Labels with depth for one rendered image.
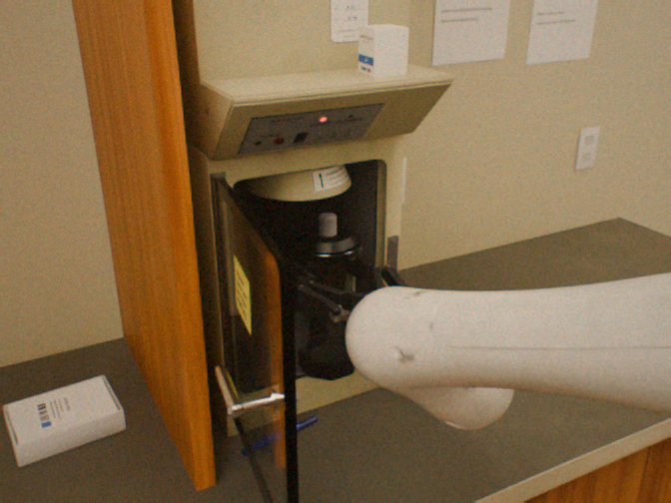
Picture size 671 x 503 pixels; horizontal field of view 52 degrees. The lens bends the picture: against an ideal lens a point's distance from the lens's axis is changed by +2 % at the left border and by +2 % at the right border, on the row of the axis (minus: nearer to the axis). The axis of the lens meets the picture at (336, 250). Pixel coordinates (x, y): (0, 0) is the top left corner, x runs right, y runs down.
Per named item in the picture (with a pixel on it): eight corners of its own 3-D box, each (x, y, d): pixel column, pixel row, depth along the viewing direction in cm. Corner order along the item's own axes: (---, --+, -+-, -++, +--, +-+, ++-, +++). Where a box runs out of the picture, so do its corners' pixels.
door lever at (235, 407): (256, 370, 84) (255, 352, 83) (278, 415, 76) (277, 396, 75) (213, 380, 83) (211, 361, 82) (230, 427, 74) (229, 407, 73)
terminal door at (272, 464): (237, 415, 108) (220, 173, 92) (296, 568, 82) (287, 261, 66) (232, 416, 108) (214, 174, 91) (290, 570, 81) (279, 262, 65)
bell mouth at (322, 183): (228, 176, 115) (225, 144, 112) (321, 162, 122) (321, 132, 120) (269, 209, 100) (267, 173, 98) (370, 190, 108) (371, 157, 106)
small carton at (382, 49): (357, 71, 94) (357, 25, 92) (389, 69, 96) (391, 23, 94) (373, 77, 90) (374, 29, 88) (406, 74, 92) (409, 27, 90)
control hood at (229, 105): (205, 157, 92) (198, 80, 87) (405, 129, 106) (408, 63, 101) (235, 180, 82) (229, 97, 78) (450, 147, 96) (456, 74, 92)
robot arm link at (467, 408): (494, 461, 79) (550, 383, 78) (429, 426, 71) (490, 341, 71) (423, 395, 90) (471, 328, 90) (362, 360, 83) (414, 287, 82)
